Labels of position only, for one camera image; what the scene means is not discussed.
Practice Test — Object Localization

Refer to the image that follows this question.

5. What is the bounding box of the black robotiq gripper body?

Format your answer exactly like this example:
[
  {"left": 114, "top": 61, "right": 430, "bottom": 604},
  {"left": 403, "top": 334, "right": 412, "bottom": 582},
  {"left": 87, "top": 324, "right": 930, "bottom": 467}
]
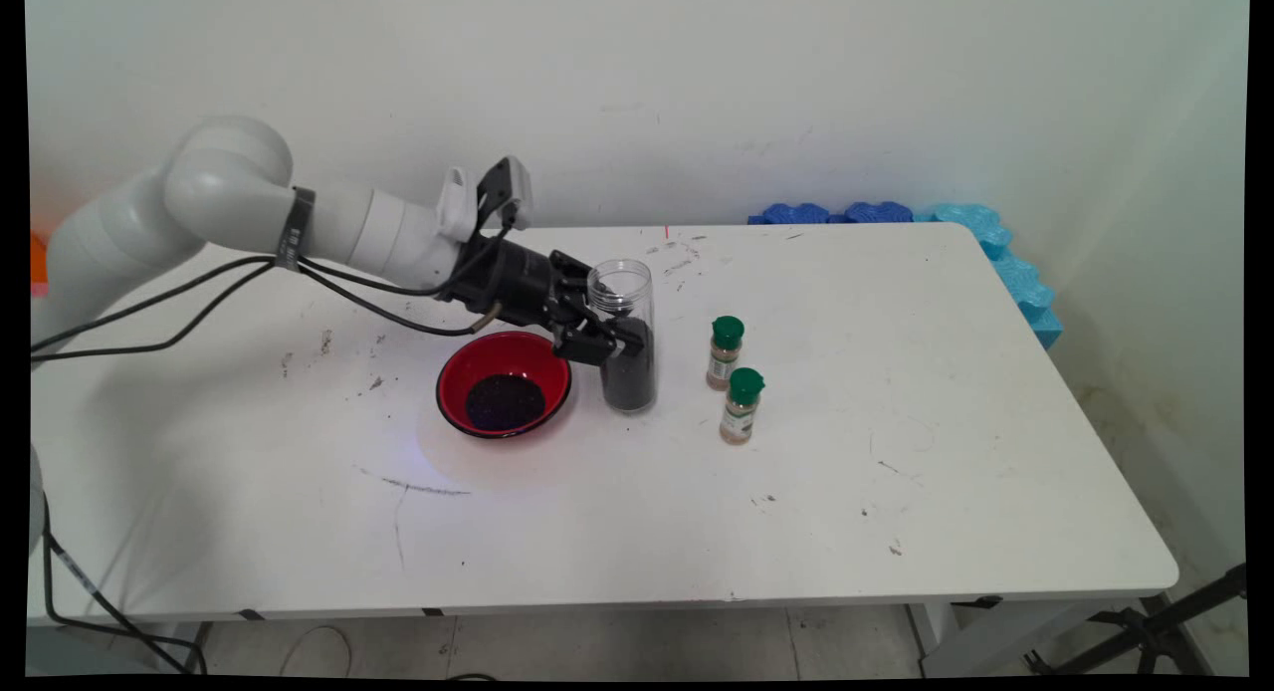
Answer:
[{"left": 443, "top": 235, "right": 598, "bottom": 336}]

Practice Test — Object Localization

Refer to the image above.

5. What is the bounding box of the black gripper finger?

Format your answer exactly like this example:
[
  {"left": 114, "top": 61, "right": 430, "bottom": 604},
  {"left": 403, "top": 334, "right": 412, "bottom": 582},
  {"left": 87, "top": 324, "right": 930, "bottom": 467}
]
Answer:
[
  {"left": 549, "top": 250, "right": 619, "bottom": 310},
  {"left": 552, "top": 317, "right": 649, "bottom": 366}
]

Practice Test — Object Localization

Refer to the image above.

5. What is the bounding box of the clear jar with black grains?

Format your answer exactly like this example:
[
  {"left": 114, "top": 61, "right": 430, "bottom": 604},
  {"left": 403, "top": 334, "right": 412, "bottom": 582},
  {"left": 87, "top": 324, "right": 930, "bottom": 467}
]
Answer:
[{"left": 585, "top": 259, "right": 658, "bottom": 414}]

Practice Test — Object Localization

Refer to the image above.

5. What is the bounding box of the red bowl with black rim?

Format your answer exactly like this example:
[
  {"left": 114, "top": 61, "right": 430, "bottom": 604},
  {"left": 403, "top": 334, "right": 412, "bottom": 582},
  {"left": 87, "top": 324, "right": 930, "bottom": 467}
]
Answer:
[{"left": 435, "top": 331, "right": 574, "bottom": 440}]

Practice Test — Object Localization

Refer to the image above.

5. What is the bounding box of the black grains pile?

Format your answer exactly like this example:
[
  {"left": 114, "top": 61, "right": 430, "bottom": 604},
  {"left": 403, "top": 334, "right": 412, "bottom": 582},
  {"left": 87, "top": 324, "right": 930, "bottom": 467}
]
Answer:
[{"left": 465, "top": 373, "right": 547, "bottom": 433}]

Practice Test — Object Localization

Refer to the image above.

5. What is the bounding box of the green-capped spice bottle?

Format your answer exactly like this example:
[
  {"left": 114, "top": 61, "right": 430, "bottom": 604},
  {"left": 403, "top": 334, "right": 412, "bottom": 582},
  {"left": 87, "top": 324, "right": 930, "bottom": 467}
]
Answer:
[
  {"left": 720, "top": 367, "right": 765, "bottom": 446},
  {"left": 706, "top": 316, "right": 745, "bottom": 391}
]

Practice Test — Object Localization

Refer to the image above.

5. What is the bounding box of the light blue foam mat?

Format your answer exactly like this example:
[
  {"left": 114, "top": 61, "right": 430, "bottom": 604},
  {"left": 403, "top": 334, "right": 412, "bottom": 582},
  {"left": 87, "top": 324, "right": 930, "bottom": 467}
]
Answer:
[{"left": 916, "top": 203, "right": 1064, "bottom": 351}]

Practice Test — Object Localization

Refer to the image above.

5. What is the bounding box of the white table leg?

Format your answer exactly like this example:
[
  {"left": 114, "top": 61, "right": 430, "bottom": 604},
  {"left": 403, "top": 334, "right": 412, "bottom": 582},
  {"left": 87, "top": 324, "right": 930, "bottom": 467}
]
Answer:
[
  {"left": 908, "top": 599, "right": 1175, "bottom": 677},
  {"left": 149, "top": 621, "right": 213, "bottom": 674}
]

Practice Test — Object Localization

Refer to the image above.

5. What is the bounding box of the black tripod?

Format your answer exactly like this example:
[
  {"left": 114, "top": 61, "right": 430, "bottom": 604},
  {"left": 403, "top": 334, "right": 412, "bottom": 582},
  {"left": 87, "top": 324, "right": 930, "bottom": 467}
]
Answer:
[{"left": 1025, "top": 564, "right": 1247, "bottom": 677}]

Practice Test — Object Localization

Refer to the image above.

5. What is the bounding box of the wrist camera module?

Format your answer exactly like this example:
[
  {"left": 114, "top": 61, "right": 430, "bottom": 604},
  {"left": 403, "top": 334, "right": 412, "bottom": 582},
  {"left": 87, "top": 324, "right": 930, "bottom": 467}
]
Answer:
[{"left": 435, "top": 156, "right": 534, "bottom": 242}]

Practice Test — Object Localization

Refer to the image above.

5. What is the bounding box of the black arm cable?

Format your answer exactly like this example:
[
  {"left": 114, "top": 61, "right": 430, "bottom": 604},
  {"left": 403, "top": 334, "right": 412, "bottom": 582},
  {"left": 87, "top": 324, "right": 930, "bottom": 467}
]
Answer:
[
  {"left": 28, "top": 203, "right": 520, "bottom": 355},
  {"left": 28, "top": 261, "right": 504, "bottom": 365}
]

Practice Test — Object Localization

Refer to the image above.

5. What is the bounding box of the black velcro cable strap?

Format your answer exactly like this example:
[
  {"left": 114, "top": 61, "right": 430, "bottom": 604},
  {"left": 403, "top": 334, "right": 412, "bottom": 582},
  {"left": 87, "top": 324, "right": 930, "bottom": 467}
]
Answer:
[{"left": 276, "top": 186, "right": 319, "bottom": 273}]

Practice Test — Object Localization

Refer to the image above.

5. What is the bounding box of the black hanging cable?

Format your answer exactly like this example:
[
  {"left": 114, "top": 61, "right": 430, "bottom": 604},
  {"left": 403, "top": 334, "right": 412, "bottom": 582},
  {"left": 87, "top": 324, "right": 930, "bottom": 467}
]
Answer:
[{"left": 38, "top": 492, "right": 208, "bottom": 675}]

